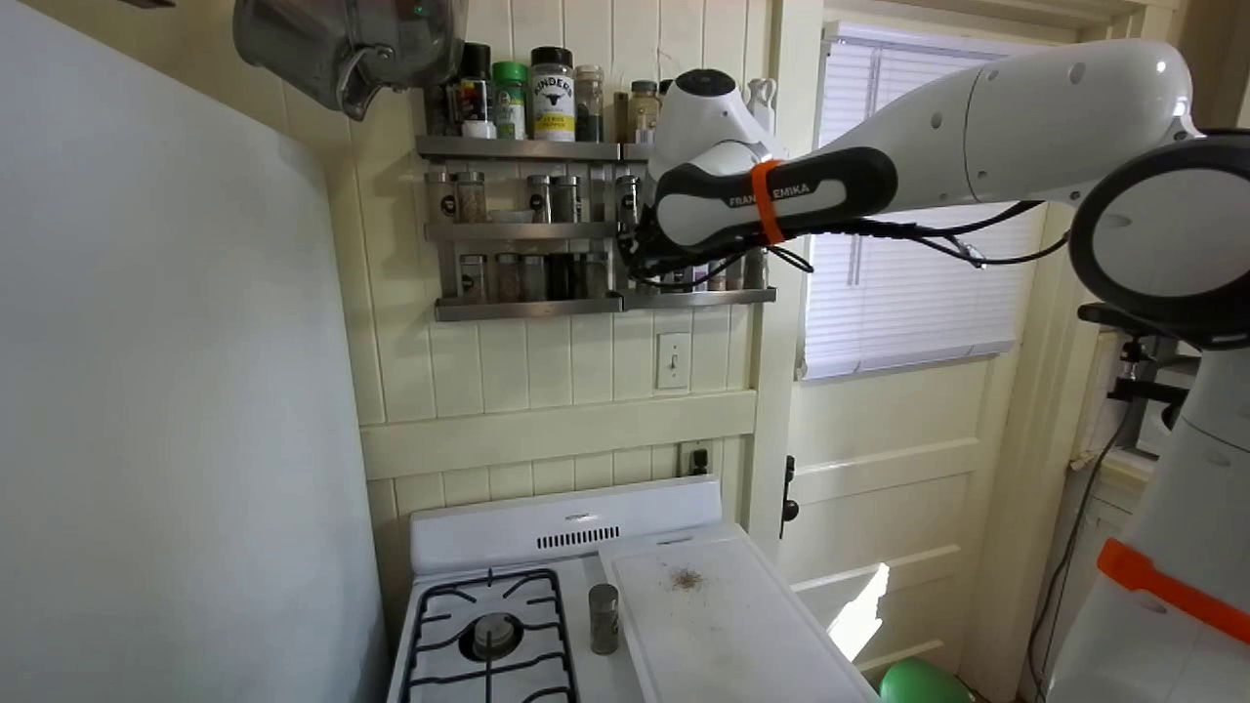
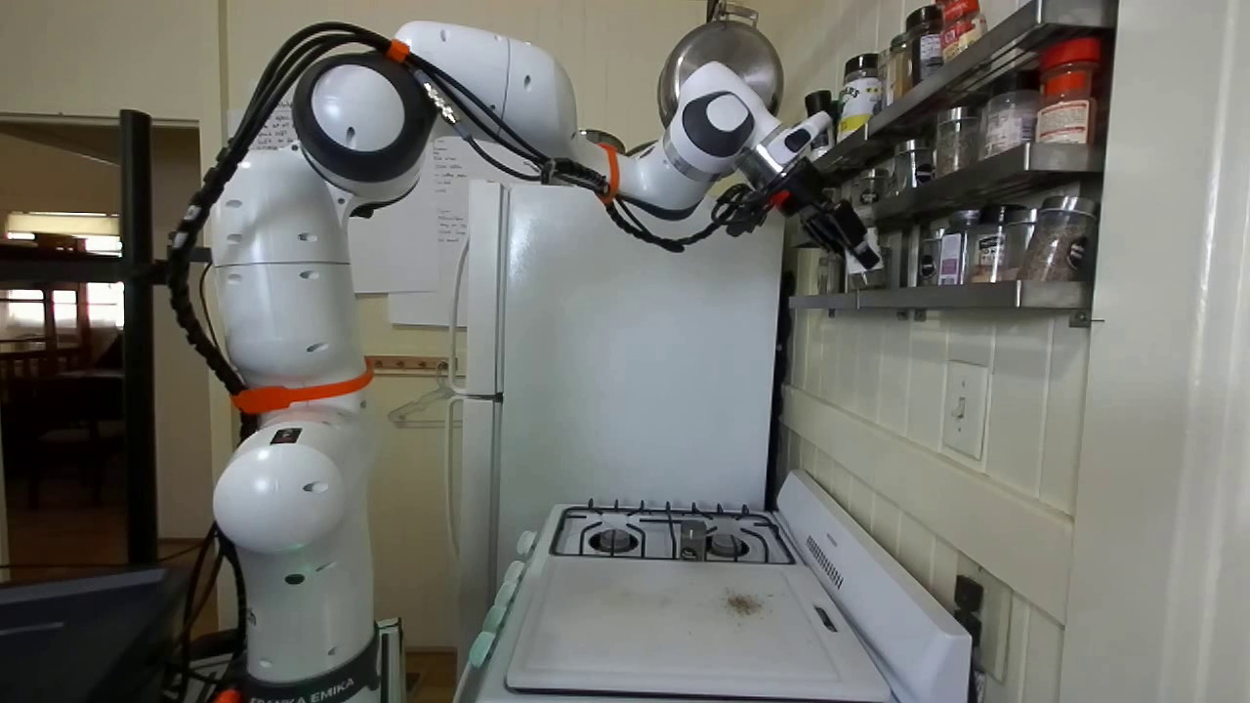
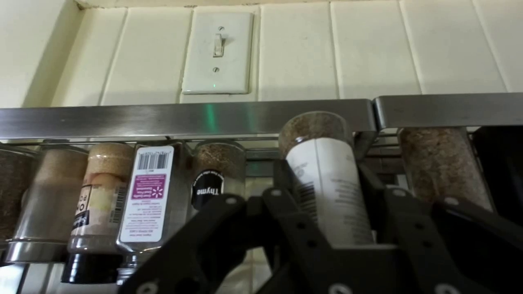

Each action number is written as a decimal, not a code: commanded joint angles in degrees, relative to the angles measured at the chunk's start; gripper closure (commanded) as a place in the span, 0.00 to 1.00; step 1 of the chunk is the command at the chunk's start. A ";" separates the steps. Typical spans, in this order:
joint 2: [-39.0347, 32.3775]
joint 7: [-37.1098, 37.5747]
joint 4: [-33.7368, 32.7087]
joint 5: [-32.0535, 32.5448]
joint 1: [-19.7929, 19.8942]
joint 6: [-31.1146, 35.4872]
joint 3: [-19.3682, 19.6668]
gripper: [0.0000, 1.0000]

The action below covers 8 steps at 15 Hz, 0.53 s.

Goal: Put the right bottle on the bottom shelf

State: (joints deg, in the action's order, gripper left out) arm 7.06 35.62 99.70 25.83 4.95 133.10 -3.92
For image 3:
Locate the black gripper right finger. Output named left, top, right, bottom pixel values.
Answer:
left=353, top=129, right=523, bottom=294

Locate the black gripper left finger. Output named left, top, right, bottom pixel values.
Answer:
left=119, top=158, right=336, bottom=294

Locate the spice bottle with white label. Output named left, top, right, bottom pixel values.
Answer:
left=276, top=109, right=377, bottom=250

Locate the steel spice shelf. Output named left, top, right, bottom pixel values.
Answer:
left=0, top=91, right=523, bottom=144

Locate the thyme jar black label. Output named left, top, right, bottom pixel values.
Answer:
left=189, top=139, right=248, bottom=212

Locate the glass jar brown spice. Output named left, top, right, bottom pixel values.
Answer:
left=398, top=127, right=495, bottom=212

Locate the jar with purple white label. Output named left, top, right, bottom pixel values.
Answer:
left=114, top=142, right=193, bottom=274

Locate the tan spice jar printed label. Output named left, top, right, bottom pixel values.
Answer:
left=60, top=142, right=135, bottom=286

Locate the steel lid pale spice jar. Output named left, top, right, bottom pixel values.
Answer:
left=3, top=144, right=90, bottom=266

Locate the white light switch plate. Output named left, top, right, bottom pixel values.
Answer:
left=179, top=10, right=256, bottom=96

